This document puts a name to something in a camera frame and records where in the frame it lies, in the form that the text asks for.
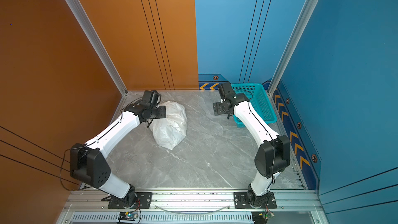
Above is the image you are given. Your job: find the white plastic bag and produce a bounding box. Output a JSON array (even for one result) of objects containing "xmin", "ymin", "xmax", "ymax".
[{"xmin": 149, "ymin": 101, "xmax": 187, "ymax": 150}]

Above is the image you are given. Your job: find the teal plastic basket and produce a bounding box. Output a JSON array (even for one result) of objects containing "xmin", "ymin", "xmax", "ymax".
[{"xmin": 231, "ymin": 83, "xmax": 277, "ymax": 124}]

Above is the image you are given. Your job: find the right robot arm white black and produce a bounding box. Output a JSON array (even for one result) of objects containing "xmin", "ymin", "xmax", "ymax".
[{"xmin": 213, "ymin": 93, "xmax": 291, "ymax": 208}]

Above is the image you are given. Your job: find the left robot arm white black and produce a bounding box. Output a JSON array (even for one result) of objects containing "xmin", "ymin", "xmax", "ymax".
[{"xmin": 69, "ymin": 103, "xmax": 166, "ymax": 208}]

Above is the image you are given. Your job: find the left circuit board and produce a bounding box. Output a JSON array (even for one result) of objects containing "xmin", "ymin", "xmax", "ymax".
[{"xmin": 117, "ymin": 212, "xmax": 140, "ymax": 224}]

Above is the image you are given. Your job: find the circuit board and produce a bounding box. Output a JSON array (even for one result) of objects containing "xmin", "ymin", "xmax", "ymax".
[
  {"xmin": 251, "ymin": 212, "xmax": 275, "ymax": 224},
  {"xmin": 117, "ymin": 212, "xmax": 140, "ymax": 224}
]

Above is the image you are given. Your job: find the right circuit board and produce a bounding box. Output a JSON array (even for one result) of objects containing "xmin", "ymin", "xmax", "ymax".
[{"xmin": 251, "ymin": 212, "xmax": 275, "ymax": 224}]

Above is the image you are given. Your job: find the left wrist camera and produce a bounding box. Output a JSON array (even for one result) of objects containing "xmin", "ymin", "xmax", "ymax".
[{"xmin": 142, "ymin": 90, "xmax": 162, "ymax": 108}]

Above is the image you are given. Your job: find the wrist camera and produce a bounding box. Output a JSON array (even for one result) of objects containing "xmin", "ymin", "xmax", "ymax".
[
  {"xmin": 142, "ymin": 90, "xmax": 162, "ymax": 108},
  {"xmin": 218, "ymin": 82, "xmax": 236, "ymax": 101}
]

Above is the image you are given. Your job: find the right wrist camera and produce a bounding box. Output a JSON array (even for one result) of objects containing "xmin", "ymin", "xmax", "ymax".
[{"xmin": 218, "ymin": 82, "xmax": 236, "ymax": 101}]

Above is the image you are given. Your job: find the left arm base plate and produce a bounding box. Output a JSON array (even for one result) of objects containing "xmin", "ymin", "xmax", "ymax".
[{"xmin": 108, "ymin": 192, "xmax": 153, "ymax": 209}]

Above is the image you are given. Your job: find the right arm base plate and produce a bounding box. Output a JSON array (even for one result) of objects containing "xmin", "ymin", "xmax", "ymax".
[{"xmin": 233, "ymin": 191, "xmax": 277, "ymax": 209}]

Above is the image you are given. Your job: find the aluminium front rail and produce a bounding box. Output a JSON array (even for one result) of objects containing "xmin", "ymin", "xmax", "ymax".
[{"xmin": 62, "ymin": 189, "xmax": 323, "ymax": 212}]

